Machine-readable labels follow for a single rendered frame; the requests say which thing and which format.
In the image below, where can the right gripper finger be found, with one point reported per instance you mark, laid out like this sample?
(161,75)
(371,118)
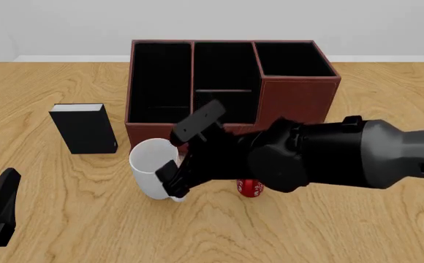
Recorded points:
(166,170)
(177,187)

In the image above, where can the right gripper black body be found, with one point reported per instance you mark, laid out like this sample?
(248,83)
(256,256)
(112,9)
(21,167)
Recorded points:
(215,159)

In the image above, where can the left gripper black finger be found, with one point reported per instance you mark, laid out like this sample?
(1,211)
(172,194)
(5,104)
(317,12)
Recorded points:
(3,197)

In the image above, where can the white mug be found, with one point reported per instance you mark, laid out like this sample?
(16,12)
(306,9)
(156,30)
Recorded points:
(144,175)

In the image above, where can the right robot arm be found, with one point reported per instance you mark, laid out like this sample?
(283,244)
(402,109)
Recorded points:
(380,153)

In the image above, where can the red-brown desk caddy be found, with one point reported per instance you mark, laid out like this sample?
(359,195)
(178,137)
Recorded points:
(296,93)

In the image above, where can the flat plate on stalk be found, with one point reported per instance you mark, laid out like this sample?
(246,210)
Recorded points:
(199,119)

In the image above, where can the red printed tin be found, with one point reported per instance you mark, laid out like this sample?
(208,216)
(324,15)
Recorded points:
(250,189)

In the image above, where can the black book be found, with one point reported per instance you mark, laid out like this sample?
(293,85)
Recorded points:
(84,131)

